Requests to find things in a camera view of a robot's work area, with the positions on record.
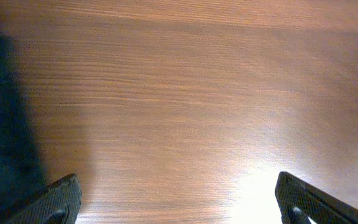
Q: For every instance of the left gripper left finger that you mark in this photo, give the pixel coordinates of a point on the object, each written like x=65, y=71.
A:
x=59, y=202

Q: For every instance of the black shorts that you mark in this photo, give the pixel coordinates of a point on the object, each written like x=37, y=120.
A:
x=21, y=171

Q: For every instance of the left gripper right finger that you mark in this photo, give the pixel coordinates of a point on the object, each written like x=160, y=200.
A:
x=300, y=202

